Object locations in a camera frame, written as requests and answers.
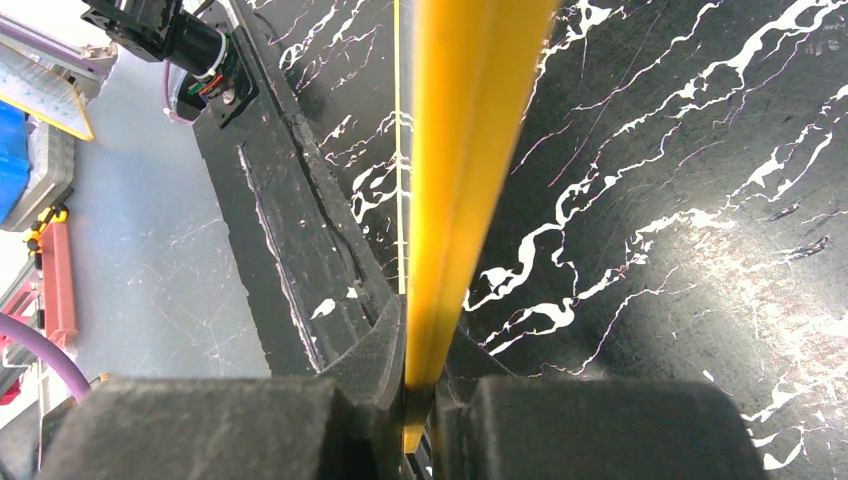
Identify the yellow-framed whiteboard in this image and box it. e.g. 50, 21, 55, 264
401, 1, 558, 454

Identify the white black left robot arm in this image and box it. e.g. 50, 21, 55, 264
82, 0, 259, 128

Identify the red clamp tool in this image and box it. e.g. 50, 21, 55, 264
1, 203, 78, 348

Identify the blue grey storage box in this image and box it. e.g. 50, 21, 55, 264
0, 39, 94, 233

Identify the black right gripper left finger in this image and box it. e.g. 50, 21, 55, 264
39, 296, 406, 479

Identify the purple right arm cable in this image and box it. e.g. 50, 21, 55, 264
0, 312, 93, 405

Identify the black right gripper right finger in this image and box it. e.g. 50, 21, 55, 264
431, 331, 766, 479

